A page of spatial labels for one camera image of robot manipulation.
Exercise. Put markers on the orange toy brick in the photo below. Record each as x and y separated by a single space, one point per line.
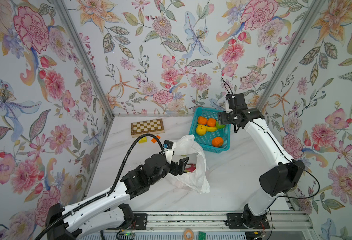
154 140

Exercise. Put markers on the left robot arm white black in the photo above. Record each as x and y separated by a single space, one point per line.
109 209

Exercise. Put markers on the yellow apple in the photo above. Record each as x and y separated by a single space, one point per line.
201 130

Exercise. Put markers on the green circuit board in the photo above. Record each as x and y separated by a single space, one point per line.
202 236

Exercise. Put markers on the tape roll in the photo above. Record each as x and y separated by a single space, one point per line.
188 234

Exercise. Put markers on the dragon fruit pink green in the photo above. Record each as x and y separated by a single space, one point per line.
190 168

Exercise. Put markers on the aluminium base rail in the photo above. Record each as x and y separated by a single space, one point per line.
276 221

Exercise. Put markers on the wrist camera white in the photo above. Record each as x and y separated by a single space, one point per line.
228 108
168 150

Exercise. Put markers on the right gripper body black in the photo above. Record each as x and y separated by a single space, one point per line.
224 117

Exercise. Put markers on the yellow toy brick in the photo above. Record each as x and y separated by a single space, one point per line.
142 140

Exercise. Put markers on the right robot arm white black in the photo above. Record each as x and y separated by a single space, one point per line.
283 172

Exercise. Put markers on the yellow banana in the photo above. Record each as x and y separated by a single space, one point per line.
211 129

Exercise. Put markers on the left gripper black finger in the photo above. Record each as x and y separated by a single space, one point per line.
182 165
176 169

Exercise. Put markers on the white plastic bag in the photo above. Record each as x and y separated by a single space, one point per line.
194 176

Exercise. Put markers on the wooden chessboard box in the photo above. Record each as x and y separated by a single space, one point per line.
147 127

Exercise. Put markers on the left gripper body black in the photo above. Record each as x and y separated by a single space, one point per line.
176 167

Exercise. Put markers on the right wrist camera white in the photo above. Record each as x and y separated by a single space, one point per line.
228 108

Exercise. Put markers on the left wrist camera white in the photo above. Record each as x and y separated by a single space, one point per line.
168 150

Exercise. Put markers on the teal plastic basket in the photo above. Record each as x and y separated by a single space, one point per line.
206 141

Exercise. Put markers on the orange fruit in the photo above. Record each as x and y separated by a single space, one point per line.
217 142
202 120
211 122

